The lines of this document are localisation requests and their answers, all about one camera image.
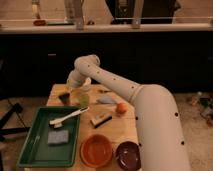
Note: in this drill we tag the white plastic cup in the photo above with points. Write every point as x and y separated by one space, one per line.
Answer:
87 84

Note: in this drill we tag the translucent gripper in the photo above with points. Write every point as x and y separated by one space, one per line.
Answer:
75 93

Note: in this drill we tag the white dish brush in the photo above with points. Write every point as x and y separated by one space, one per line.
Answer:
58 122

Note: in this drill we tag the translucent green cup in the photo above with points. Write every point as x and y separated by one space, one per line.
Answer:
84 99

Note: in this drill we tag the dark purple bowl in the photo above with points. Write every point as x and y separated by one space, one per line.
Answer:
128 156

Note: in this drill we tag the orange fruit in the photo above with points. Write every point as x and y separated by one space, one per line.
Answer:
121 109

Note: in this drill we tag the orange bowl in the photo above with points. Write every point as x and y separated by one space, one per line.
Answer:
96 151

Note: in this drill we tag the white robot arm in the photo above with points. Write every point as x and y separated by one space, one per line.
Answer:
158 125

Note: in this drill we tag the green plastic tray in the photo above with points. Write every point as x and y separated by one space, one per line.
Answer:
46 147

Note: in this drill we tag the black tripod stand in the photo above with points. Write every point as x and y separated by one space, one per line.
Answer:
11 122

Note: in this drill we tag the red object on counter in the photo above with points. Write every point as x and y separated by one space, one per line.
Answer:
39 23

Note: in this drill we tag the blue sponge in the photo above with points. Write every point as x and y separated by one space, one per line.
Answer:
58 137

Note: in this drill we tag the dark metal cup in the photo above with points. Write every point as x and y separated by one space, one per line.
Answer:
64 98

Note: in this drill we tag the light blue cloth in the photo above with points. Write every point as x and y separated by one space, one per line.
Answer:
106 100

